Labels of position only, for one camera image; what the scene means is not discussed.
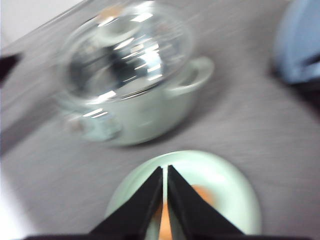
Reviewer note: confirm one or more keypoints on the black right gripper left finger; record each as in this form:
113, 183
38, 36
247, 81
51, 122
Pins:
140, 217

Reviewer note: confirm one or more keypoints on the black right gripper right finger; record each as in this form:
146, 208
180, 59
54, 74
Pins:
191, 215

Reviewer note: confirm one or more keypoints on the brown potato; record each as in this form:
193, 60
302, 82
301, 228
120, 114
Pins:
166, 227

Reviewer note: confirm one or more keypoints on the green plate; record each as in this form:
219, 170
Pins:
234, 194

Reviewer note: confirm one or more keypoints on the glass steamer lid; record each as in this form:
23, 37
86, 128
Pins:
125, 48

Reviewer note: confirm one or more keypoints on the green electric steamer pot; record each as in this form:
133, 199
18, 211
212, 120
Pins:
141, 118

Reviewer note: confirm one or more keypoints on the blue plate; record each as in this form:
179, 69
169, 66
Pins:
298, 40

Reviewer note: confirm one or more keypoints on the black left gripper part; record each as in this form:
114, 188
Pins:
7, 64

